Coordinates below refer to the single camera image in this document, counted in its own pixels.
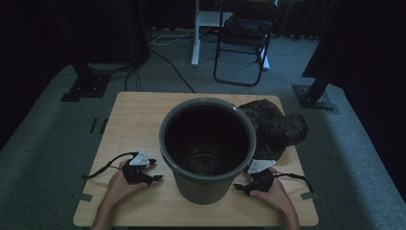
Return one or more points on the black metal stand base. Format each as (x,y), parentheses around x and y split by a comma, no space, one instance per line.
(314,97)
(87,86)

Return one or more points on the dark cloth bundle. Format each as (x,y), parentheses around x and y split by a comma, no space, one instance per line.
(247,28)

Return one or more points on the grey tape piece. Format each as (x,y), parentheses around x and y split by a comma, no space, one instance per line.
(85,197)
(307,195)

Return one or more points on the grey-green ribbed trash bin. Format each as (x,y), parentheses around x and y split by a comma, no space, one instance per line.
(204,191)

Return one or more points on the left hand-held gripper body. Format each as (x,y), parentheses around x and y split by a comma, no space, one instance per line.
(140,159)

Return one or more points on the black plastic garbage bag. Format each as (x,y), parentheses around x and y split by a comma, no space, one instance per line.
(274,134)

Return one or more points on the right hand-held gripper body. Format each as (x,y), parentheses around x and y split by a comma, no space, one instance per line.
(260,166)

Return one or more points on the black curtain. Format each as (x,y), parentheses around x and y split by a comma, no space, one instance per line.
(367,48)
(32,48)

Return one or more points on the white desk leg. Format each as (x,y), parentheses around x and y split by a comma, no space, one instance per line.
(265,60)
(196,48)

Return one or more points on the black folding chair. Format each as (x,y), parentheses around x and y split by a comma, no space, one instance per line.
(220,64)

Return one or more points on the black tape strip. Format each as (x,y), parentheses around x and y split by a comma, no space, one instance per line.
(103,126)
(93,126)

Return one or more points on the person's right hand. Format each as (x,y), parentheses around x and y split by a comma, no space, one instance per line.
(277,198)

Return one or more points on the person's left hand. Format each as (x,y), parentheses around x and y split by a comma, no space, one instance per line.
(119,190)

